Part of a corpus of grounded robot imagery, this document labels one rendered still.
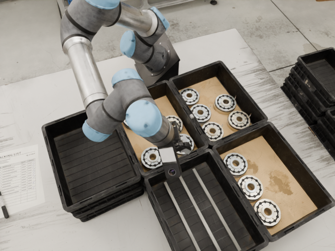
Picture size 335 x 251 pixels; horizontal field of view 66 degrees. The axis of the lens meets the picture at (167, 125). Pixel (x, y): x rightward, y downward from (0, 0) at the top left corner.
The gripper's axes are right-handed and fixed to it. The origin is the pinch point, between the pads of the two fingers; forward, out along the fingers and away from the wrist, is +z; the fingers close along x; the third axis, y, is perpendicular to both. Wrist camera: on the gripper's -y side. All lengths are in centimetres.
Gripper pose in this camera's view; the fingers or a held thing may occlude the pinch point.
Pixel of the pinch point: (180, 155)
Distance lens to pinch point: 88.8
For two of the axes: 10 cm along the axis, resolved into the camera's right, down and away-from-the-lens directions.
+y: -2.0, -9.1, 3.7
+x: -9.4, 2.9, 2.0
